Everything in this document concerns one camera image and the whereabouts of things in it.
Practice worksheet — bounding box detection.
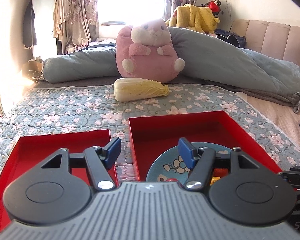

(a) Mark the pink hamster plush toy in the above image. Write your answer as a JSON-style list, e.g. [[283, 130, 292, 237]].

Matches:
[[116, 18, 185, 83]]

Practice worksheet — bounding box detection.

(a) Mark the napa cabbage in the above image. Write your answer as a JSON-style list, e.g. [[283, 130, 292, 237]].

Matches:
[[114, 78, 170, 102]]

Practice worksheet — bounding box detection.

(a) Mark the deep red box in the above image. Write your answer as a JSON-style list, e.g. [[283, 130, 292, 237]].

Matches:
[[128, 110, 283, 183]]

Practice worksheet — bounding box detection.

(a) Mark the beige upholstered headboard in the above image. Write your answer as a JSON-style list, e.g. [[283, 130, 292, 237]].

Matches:
[[230, 19, 300, 71]]

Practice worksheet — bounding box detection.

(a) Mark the grey-blue duvet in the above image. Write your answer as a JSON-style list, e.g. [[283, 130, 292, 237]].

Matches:
[[42, 27, 300, 113]]

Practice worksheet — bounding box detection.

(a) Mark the floral quilted bedspread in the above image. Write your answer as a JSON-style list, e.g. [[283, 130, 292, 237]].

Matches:
[[0, 84, 300, 198]]

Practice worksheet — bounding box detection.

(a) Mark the cardboard box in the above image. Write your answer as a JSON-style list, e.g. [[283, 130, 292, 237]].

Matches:
[[22, 59, 44, 81]]

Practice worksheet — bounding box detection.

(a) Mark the shallow red box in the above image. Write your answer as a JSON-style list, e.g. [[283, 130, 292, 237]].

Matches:
[[0, 129, 119, 228]]

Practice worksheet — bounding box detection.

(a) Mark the pink bed sheet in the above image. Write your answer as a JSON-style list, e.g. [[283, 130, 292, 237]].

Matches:
[[235, 90, 300, 161]]

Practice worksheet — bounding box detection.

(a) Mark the dark blue clothing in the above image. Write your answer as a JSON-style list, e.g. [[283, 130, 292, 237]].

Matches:
[[215, 29, 248, 48]]

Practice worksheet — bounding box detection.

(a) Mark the blue flower-print plate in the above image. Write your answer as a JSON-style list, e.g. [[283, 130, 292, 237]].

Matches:
[[146, 142, 234, 182]]

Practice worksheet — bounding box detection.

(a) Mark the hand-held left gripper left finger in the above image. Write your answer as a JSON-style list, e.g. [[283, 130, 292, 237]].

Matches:
[[41, 137, 122, 191]]

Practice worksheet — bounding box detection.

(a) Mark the yellow blanket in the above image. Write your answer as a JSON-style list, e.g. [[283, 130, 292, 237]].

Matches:
[[166, 4, 221, 34]]

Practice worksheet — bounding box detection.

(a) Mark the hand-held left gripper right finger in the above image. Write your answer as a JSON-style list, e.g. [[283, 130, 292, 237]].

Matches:
[[178, 137, 263, 189]]

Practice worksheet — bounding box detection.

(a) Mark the beige hanging garment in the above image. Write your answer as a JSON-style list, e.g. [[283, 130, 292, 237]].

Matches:
[[52, 0, 71, 42]]

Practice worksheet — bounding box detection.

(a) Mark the dark hanging garment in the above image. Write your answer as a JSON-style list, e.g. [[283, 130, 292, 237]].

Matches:
[[24, 0, 38, 48]]

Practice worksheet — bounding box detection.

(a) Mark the red bag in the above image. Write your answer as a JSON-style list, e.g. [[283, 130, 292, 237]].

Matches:
[[201, 0, 222, 14]]

